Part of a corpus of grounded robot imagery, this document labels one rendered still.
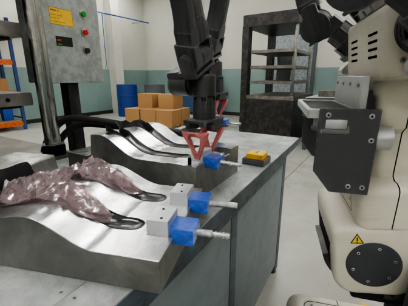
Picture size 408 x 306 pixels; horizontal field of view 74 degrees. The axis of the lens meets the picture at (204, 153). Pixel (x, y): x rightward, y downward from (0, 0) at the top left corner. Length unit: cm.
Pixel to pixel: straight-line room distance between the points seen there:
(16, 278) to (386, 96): 70
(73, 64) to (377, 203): 131
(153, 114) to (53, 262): 524
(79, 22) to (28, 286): 122
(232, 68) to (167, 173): 738
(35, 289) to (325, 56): 706
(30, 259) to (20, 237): 4
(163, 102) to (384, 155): 533
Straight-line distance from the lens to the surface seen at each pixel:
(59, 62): 143
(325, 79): 720
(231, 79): 802
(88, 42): 153
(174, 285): 67
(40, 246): 51
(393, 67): 56
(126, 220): 52
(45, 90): 124
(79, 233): 48
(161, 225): 45
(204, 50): 64
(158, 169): 72
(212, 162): 68
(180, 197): 54
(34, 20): 125
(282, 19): 476
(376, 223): 65
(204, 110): 66
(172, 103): 566
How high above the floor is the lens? 110
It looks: 16 degrees down
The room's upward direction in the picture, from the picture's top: straight up
